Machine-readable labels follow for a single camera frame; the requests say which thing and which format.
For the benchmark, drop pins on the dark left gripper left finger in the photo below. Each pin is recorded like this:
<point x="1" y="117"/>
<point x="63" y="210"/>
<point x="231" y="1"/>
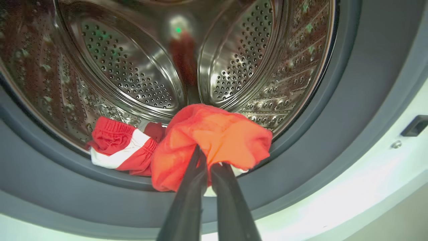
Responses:
<point x="187" y="207"/>

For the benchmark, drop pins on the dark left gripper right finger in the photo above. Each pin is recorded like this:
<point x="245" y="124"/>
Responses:
<point x="232" y="211"/>

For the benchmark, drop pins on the red and white jersey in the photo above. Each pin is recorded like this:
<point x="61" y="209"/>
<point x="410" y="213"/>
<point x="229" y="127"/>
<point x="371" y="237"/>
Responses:
<point x="220" y="137"/>

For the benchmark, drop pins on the white front-load washing machine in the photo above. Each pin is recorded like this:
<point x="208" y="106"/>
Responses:
<point x="367" y="187"/>

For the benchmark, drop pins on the stainless steel washing machine drum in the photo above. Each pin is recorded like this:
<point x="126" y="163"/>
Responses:
<point x="133" y="67"/>

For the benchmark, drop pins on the grey rubber door seal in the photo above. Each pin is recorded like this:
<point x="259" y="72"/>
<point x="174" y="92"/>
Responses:
<point x="354" y="83"/>

